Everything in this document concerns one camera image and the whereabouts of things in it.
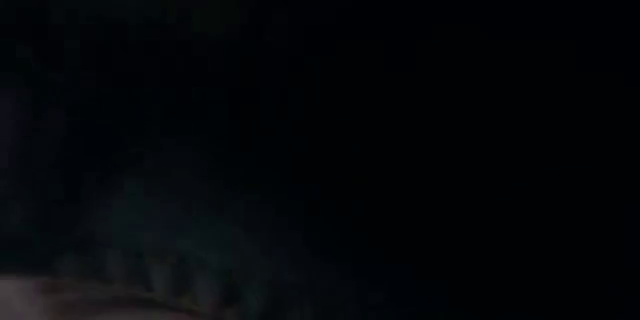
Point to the dark green garment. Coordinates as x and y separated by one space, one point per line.
350 110

